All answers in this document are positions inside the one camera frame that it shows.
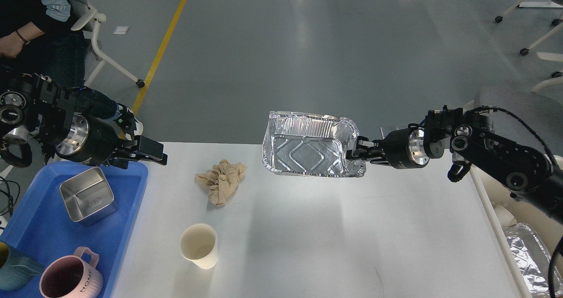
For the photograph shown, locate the white paper scrap on floor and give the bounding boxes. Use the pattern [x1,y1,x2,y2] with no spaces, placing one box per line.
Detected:
[113,26,129,35]

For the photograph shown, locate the foil tray in bin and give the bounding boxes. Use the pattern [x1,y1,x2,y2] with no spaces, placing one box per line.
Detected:
[502,223,551,298]

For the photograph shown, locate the white chair legs with castors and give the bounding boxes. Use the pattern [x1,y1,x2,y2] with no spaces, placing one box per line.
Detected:
[495,0,563,92]

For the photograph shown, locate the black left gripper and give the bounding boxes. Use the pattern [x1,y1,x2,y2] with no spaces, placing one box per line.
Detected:
[55,113,168,166]

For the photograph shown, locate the pink ribbed mug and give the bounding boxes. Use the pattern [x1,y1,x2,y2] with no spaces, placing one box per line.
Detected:
[39,246,104,298]

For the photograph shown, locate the seated person in black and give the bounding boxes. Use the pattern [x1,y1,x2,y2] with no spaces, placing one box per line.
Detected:
[0,0,143,138]

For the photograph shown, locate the person's hand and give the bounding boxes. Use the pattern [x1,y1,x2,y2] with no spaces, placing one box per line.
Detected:
[0,32,25,59]

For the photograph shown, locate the teal ceramic cup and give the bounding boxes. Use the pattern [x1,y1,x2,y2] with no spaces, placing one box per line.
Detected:
[0,242,44,291]

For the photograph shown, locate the grey office chair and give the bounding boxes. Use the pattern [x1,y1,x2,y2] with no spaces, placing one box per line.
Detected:
[463,84,563,156]

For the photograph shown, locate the white chair under person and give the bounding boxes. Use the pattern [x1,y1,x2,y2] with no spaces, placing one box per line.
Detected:
[67,0,145,88]

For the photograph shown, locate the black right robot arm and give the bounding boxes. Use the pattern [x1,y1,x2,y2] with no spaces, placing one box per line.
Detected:
[346,106,563,223]

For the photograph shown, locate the clear floor plate left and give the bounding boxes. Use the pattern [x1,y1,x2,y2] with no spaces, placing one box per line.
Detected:
[380,126,402,138]

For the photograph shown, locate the white paper cup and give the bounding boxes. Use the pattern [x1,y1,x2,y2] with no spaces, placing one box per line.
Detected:
[179,223,219,270]

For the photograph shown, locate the white plastic bin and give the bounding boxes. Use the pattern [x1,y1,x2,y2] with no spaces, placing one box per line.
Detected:
[470,166,562,298]

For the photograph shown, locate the stainless steel rectangular pan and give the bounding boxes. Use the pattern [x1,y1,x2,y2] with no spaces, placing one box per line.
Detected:
[59,166,118,226]

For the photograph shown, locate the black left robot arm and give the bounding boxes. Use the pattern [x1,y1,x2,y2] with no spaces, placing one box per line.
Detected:
[0,66,168,169]

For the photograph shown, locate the aluminium foil tray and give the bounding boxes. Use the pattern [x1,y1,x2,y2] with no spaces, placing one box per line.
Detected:
[262,111,366,178]

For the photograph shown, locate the beige cloth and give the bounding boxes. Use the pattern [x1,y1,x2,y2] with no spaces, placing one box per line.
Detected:
[195,159,247,206]

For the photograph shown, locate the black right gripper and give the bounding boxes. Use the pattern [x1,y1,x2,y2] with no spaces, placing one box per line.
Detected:
[346,128,445,169]

